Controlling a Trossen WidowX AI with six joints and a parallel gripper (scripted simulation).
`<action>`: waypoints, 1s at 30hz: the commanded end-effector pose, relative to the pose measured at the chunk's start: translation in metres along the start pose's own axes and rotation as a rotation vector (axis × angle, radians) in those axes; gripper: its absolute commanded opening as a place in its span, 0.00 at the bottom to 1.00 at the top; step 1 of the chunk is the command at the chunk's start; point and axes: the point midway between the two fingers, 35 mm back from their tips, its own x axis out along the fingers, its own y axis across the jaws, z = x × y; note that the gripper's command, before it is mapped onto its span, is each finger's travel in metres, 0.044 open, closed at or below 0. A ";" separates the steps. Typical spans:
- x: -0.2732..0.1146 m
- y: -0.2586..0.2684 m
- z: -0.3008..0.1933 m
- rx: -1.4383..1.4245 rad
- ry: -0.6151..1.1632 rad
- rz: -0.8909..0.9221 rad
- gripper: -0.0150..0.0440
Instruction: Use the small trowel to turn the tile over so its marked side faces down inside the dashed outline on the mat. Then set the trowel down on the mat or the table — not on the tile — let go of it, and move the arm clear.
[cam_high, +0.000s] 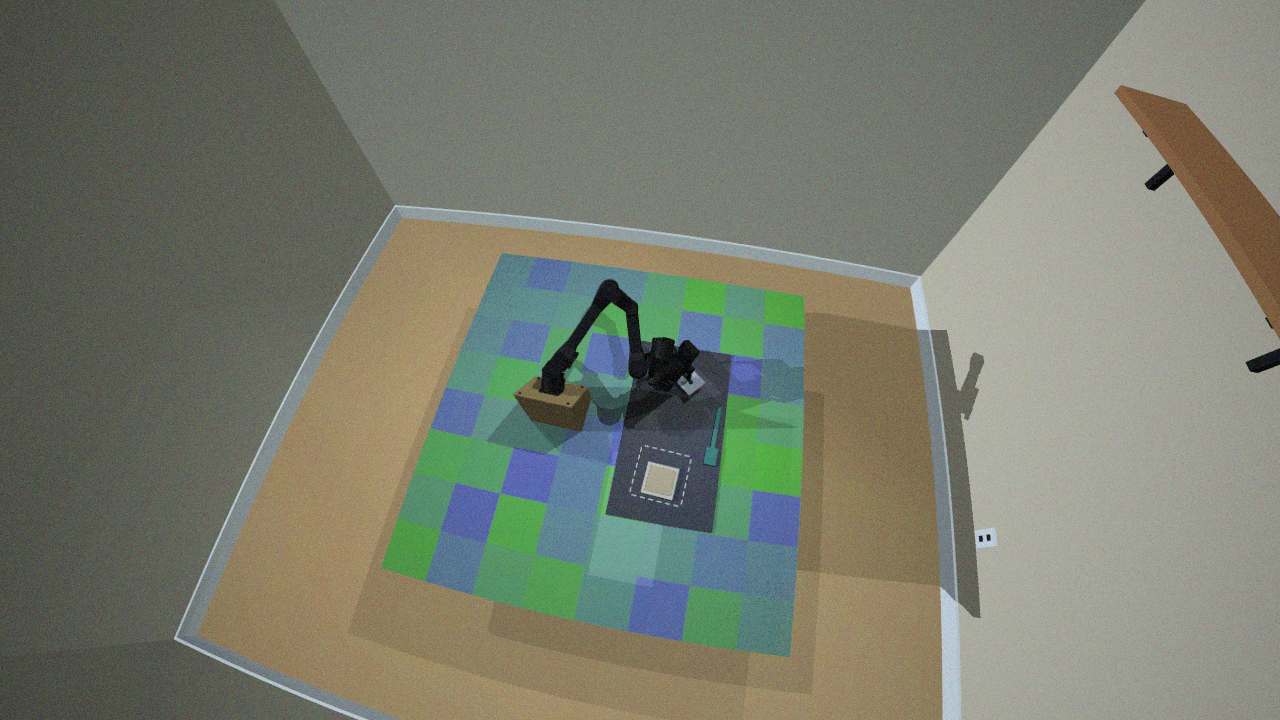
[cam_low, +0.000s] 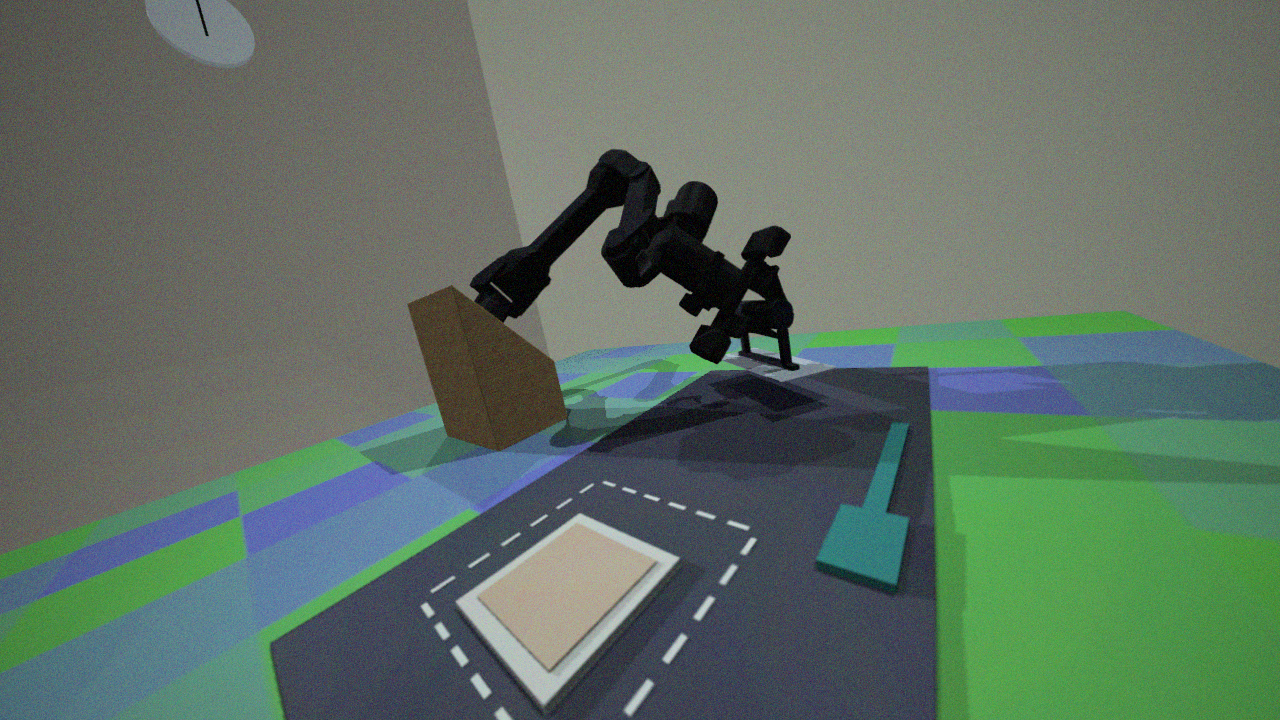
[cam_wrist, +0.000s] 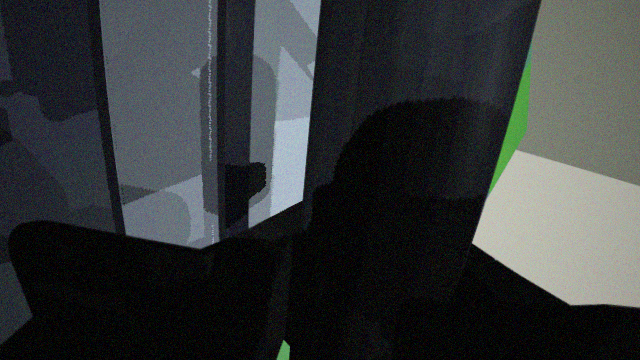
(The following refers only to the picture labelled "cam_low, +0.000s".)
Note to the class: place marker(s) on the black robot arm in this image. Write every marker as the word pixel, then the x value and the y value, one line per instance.
pixel 642 246

